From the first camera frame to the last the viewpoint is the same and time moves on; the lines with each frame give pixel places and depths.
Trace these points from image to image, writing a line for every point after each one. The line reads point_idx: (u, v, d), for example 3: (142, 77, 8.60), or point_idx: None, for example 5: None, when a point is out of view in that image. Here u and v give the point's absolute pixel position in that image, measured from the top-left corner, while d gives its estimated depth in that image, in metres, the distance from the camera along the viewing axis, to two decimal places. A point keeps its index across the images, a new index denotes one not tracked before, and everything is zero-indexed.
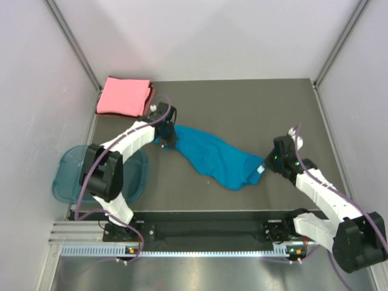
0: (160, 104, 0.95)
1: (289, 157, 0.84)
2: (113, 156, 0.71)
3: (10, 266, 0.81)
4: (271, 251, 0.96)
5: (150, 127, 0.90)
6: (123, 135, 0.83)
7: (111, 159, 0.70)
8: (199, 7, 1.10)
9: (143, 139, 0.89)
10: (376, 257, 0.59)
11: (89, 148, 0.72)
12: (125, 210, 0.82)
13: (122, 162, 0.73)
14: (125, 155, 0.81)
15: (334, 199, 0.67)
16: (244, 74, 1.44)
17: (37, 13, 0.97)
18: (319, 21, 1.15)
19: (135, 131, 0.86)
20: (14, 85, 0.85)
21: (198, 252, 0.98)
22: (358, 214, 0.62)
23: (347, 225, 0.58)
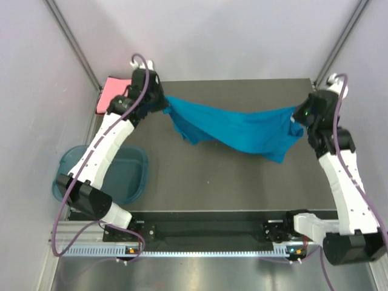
0: (136, 76, 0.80)
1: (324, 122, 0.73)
2: (84, 188, 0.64)
3: (10, 266, 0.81)
4: (271, 251, 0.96)
5: (123, 122, 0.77)
6: (90, 151, 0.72)
7: (82, 191, 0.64)
8: (199, 7, 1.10)
9: (119, 139, 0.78)
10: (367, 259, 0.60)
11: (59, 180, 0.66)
12: (124, 215, 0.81)
13: (96, 189, 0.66)
14: (103, 169, 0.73)
15: (354, 204, 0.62)
16: (244, 74, 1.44)
17: (37, 12, 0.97)
18: (319, 21, 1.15)
19: (105, 138, 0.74)
20: (14, 85, 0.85)
21: (199, 252, 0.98)
22: (373, 231, 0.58)
23: (354, 238, 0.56)
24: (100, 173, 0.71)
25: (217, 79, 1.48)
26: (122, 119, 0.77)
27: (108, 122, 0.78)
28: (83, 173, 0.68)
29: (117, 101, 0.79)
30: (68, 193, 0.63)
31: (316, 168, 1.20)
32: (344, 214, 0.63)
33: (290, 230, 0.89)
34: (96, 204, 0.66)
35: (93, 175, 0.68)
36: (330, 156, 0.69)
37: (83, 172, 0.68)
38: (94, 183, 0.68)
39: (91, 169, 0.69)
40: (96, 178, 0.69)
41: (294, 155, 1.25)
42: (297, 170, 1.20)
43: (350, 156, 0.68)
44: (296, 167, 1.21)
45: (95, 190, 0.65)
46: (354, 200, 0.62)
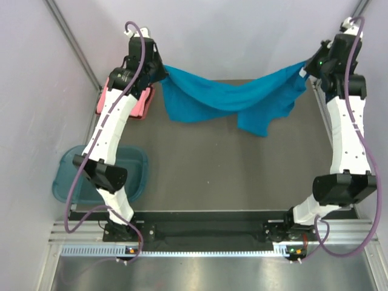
0: (131, 45, 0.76)
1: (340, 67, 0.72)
2: (100, 167, 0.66)
3: (10, 266, 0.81)
4: (271, 251, 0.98)
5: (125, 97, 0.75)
6: (99, 130, 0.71)
7: (98, 170, 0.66)
8: (199, 7, 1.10)
9: (125, 114, 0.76)
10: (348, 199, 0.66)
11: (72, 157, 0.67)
12: (127, 208, 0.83)
13: (112, 168, 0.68)
14: (114, 145, 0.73)
15: (351, 146, 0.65)
16: (245, 74, 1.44)
17: (38, 11, 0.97)
18: (319, 21, 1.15)
19: (110, 115, 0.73)
20: (14, 84, 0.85)
21: (199, 252, 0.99)
22: (362, 172, 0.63)
23: (342, 176, 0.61)
24: (111, 149, 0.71)
25: (217, 79, 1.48)
26: (125, 94, 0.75)
27: (110, 97, 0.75)
28: (94, 151, 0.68)
29: (117, 75, 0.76)
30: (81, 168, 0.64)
31: (316, 168, 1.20)
32: (337, 158, 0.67)
33: (290, 228, 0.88)
34: (112, 179, 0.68)
35: (105, 153, 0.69)
36: (339, 100, 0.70)
37: (95, 151, 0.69)
38: (108, 162, 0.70)
39: (102, 149, 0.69)
40: (109, 155, 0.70)
41: (294, 155, 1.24)
42: (297, 170, 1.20)
43: (357, 103, 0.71)
44: (296, 167, 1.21)
45: (110, 167, 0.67)
46: (351, 143, 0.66)
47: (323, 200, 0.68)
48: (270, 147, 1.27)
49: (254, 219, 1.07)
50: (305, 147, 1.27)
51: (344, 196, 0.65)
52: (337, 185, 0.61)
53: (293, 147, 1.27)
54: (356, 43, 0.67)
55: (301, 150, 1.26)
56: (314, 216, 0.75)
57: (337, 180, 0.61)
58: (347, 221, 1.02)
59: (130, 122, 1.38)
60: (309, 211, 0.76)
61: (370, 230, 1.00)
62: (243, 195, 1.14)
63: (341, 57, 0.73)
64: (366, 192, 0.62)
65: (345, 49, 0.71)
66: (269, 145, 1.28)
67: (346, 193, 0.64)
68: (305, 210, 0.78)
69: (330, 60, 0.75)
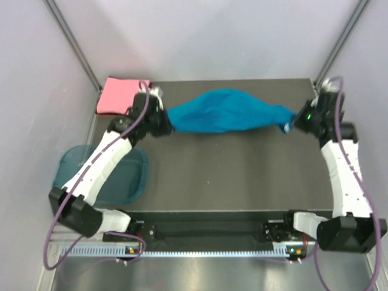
0: (137, 97, 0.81)
1: (329, 115, 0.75)
2: (78, 204, 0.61)
3: (10, 267, 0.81)
4: (271, 251, 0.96)
5: (122, 141, 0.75)
6: (87, 165, 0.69)
7: (74, 208, 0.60)
8: (199, 7, 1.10)
9: (116, 157, 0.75)
10: (354, 248, 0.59)
11: (51, 193, 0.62)
12: (118, 220, 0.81)
13: (88, 208, 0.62)
14: (97, 186, 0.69)
15: (350, 187, 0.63)
16: (244, 74, 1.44)
17: (37, 13, 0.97)
18: (319, 21, 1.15)
19: (102, 154, 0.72)
20: (14, 85, 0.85)
21: (197, 252, 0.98)
22: (365, 216, 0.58)
23: (345, 219, 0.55)
24: (94, 188, 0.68)
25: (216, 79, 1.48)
26: (121, 137, 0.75)
27: (107, 139, 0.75)
28: (77, 187, 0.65)
29: (117, 121, 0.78)
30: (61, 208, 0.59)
31: (316, 168, 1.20)
32: (339, 201, 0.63)
33: (290, 228, 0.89)
34: (86, 220, 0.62)
35: (87, 191, 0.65)
36: (331, 143, 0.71)
37: (78, 186, 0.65)
38: (87, 199, 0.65)
39: (85, 185, 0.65)
40: (90, 194, 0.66)
41: (294, 155, 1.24)
42: (297, 170, 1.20)
43: (351, 146, 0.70)
44: (296, 167, 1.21)
45: (86, 207, 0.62)
46: (351, 187, 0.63)
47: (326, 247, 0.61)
48: (270, 147, 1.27)
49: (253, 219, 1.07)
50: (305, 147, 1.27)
51: (350, 244, 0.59)
52: (343, 229, 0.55)
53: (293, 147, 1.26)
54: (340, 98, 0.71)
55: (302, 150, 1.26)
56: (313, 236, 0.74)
57: (343, 222, 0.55)
58: None
59: None
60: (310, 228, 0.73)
61: None
62: (242, 195, 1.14)
63: (329, 107, 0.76)
64: (373, 237, 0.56)
65: (329, 101, 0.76)
66: (269, 144, 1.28)
67: (352, 240, 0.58)
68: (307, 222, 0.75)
69: (317, 113, 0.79)
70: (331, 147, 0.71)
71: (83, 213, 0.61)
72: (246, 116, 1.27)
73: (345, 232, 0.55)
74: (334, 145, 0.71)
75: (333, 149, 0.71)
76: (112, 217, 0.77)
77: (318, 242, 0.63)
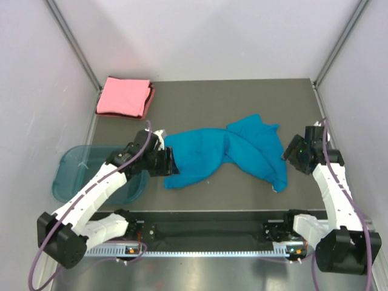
0: (139, 134, 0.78)
1: (318, 145, 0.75)
2: (64, 231, 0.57)
3: (10, 267, 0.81)
4: (271, 251, 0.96)
5: (119, 174, 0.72)
6: (80, 195, 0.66)
7: (60, 236, 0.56)
8: (199, 7, 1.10)
9: (109, 189, 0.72)
10: (354, 268, 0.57)
11: (39, 219, 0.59)
12: (113, 231, 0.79)
13: (76, 237, 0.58)
14: (86, 216, 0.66)
15: (342, 204, 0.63)
16: (244, 74, 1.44)
17: (37, 13, 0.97)
18: (319, 21, 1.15)
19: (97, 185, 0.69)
20: (14, 85, 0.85)
21: (199, 252, 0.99)
22: (358, 229, 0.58)
23: (340, 233, 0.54)
24: (84, 219, 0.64)
25: (217, 79, 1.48)
26: (119, 171, 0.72)
27: (104, 170, 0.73)
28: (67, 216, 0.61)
29: (117, 155, 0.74)
30: (50, 234, 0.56)
31: None
32: (333, 218, 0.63)
33: (290, 228, 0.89)
34: (71, 253, 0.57)
35: (76, 220, 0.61)
36: (321, 166, 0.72)
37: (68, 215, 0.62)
38: (75, 228, 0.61)
39: (76, 215, 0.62)
40: (79, 224, 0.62)
41: None
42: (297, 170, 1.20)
43: (339, 169, 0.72)
44: None
45: (74, 236, 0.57)
46: (343, 204, 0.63)
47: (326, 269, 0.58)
48: None
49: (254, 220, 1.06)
50: None
51: (349, 264, 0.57)
52: (338, 242, 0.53)
53: None
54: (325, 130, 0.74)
55: None
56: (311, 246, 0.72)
57: (337, 234, 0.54)
58: None
59: (130, 122, 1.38)
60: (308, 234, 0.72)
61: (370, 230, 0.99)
62: (243, 195, 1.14)
63: (317, 139, 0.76)
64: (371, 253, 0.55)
65: (318, 131, 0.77)
66: None
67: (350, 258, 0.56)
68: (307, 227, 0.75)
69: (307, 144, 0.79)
70: (321, 169, 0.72)
71: (70, 244, 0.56)
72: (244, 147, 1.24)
73: (340, 247, 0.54)
74: (325, 170, 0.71)
75: (322, 171, 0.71)
76: (105, 231, 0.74)
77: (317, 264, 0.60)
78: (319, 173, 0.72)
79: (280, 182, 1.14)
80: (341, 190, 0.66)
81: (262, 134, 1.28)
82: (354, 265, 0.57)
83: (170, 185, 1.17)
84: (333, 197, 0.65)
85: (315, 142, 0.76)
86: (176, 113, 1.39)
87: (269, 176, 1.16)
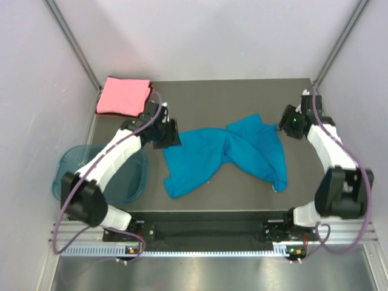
0: (149, 104, 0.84)
1: (310, 113, 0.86)
2: (90, 187, 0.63)
3: (10, 266, 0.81)
4: (271, 251, 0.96)
5: (136, 138, 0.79)
6: (101, 155, 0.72)
7: (86, 190, 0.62)
8: (199, 7, 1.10)
9: (126, 152, 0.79)
10: (351, 211, 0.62)
11: (63, 177, 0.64)
12: (121, 216, 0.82)
13: (100, 191, 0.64)
14: (108, 175, 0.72)
15: (335, 151, 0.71)
16: (244, 74, 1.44)
17: (37, 13, 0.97)
18: (319, 22, 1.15)
19: (116, 147, 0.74)
20: (14, 85, 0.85)
21: (199, 252, 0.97)
22: (351, 167, 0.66)
23: (335, 171, 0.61)
24: (106, 176, 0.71)
25: (216, 79, 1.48)
26: (134, 135, 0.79)
27: (120, 134, 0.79)
28: (90, 173, 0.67)
29: (131, 122, 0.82)
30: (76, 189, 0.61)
31: (316, 168, 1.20)
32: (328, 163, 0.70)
33: (290, 228, 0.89)
34: (95, 207, 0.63)
35: (99, 176, 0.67)
36: (314, 127, 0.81)
37: (91, 172, 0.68)
38: (99, 183, 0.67)
39: (98, 173, 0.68)
40: (102, 179, 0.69)
41: (294, 155, 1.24)
42: (297, 170, 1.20)
43: (333, 130, 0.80)
44: (296, 167, 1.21)
45: (98, 192, 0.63)
46: (337, 152, 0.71)
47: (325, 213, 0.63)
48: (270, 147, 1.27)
49: (251, 220, 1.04)
50: (305, 146, 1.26)
51: (347, 205, 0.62)
52: (333, 179, 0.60)
53: (293, 147, 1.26)
54: (314, 97, 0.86)
55: (302, 150, 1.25)
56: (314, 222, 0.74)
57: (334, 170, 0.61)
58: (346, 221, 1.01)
59: None
60: (310, 217, 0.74)
61: (370, 230, 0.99)
62: (243, 196, 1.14)
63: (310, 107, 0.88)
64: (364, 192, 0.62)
65: (308, 102, 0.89)
66: None
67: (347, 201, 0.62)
68: (307, 214, 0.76)
69: (303, 112, 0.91)
70: (315, 130, 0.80)
71: (93, 198, 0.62)
72: (243, 143, 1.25)
73: (337, 182, 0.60)
74: (318, 129, 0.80)
75: (316, 131, 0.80)
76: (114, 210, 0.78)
77: (318, 210, 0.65)
78: (313, 133, 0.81)
79: (280, 182, 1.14)
80: (334, 142, 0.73)
81: (262, 135, 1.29)
82: (351, 206, 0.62)
83: (177, 193, 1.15)
84: (328, 148, 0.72)
85: (308, 110, 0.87)
86: (176, 113, 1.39)
87: (269, 176, 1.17)
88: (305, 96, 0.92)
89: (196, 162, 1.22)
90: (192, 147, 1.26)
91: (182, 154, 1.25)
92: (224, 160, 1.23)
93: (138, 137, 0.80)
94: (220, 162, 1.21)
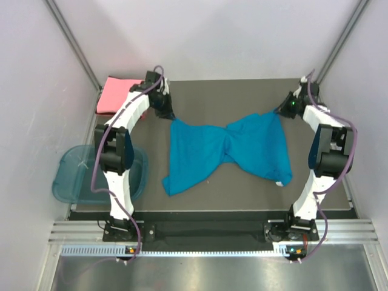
0: (148, 74, 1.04)
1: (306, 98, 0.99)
2: (120, 132, 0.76)
3: (11, 265, 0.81)
4: (271, 251, 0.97)
5: (144, 96, 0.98)
6: (122, 110, 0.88)
7: (118, 135, 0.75)
8: (199, 8, 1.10)
9: (139, 109, 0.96)
10: (340, 162, 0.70)
11: (97, 127, 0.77)
12: (129, 200, 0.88)
13: (129, 136, 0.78)
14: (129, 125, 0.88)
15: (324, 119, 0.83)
16: (245, 73, 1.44)
17: (37, 12, 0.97)
18: (319, 21, 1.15)
19: (131, 103, 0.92)
20: (14, 85, 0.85)
21: (199, 251, 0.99)
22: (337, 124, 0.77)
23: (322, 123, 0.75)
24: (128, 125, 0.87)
25: (216, 79, 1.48)
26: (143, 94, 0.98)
27: (130, 96, 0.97)
28: (118, 122, 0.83)
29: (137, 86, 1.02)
30: (107, 134, 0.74)
31: None
32: None
33: (290, 227, 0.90)
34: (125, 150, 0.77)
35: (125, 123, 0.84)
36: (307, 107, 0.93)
37: (117, 122, 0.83)
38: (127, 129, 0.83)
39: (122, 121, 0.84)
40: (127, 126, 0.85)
41: (294, 155, 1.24)
42: (297, 170, 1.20)
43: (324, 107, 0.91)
44: (297, 167, 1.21)
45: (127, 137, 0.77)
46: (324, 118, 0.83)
47: (317, 168, 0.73)
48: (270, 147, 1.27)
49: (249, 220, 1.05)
50: (305, 145, 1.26)
51: (335, 156, 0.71)
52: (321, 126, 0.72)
53: (293, 147, 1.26)
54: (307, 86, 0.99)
55: (302, 149, 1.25)
56: (314, 196, 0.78)
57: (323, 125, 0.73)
58: (345, 221, 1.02)
59: None
60: (308, 193, 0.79)
61: (370, 230, 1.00)
62: (242, 195, 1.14)
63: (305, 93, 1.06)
64: (349, 143, 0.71)
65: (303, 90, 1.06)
66: None
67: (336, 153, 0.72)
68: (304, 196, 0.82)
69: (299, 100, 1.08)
70: (308, 109, 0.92)
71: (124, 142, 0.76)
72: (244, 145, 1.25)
73: (324, 134, 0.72)
74: (311, 107, 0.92)
75: (310, 109, 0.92)
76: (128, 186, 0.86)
77: (312, 169, 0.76)
78: (308, 111, 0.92)
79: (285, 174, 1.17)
80: (324, 113, 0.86)
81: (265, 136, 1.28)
82: (340, 159, 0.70)
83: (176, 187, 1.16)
84: (322, 119, 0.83)
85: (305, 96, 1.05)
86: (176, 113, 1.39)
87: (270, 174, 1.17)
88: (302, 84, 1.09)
89: (194, 158, 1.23)
90: (192, 145, 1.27)
91: (180, 150, 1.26)
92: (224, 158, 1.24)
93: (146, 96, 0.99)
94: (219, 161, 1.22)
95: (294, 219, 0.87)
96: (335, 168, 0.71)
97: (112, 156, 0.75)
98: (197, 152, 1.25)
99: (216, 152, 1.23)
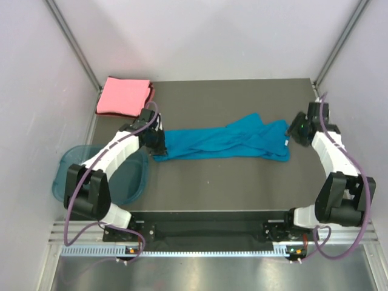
0: (142, 112, 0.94)
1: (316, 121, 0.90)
2: (96, 176, 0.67)
3: (10, 266, 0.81)
4: (271, 251, 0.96)
5: (134, 137, 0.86)
6: (105, 150, 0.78)
7: (93, 179, 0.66)
8: (199, 8, 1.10)
9: (127, 150, 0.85)
10: (351, 217, 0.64)
11: (70, 168, 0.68)
12: (123, 214, 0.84)
13: (107, 180, 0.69)
14: (111, 168, 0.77)
15: (338, 159, 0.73)
16: (245, 73, 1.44)
17: (37, 12, 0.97)
18: (319, 21, 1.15)
19: (118, 144, 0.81)
20: (14, 85, 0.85)
21: (199, 251, 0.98)
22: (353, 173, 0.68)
23: (337, 176, 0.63)
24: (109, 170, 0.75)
25: (216, 79, 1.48)
26: (133, 134, 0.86)
27: (119, 136, 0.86)
28: (96, 165, 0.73)
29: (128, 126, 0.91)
30: (83, 179, 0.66)
31: (315, 168, 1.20)
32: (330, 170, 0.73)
33: (291, 228, 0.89)
34: (99, 200, 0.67)
35: (105, 166, 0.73)
36: (319, 133, 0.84)
37: (96, 164, 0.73)
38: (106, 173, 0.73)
39: (102, 163, 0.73)
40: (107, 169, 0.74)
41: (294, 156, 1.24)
42: (297, 170, 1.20)
43: (337, 137, 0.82)
44: (296, 167, 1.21)
45: (104, 180, 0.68)
46: (338, 159, 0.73)
47: (325, 220, 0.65)
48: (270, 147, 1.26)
49: (245, 220, 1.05)
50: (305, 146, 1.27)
51: (345, 211, 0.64)
52: (334, 182, 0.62)
53: (293, 147, 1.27)
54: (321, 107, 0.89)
55: (302, 150, 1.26)
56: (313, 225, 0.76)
57: (334, 176, 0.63)
58: None
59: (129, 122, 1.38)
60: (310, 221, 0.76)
61: (370, 230, 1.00)
62: (242, 195, 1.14)
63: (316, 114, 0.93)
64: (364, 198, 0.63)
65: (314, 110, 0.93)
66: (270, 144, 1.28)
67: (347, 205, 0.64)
68: (305, 219, 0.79)
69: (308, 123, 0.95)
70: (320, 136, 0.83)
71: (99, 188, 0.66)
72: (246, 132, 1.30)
73: (337, 187, 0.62)
74: (324, 136, 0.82)
75: (321, 138, 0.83)
76: (117, 209, 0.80)
77: (317, 217, 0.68)
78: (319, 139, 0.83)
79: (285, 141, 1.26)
80: (339, 149, 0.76)
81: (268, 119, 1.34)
82: (352, 213, 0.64)
83: (172, 156, 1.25)
84: (336, 159, 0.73)
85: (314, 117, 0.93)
86: (175, 114, 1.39)
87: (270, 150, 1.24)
88: (313, 103, 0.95)
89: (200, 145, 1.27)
90: (193, 134, 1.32)
91: (185, 140, 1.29)
92: (227, 144, 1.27)
93: (136, 137, 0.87)
94: (222, 148, 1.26)
95: (294, 223, 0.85)
96: (347, 221, 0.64)
97: (85, 203, 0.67)
98: (200, 140, 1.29)
99: (218, 139, 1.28)
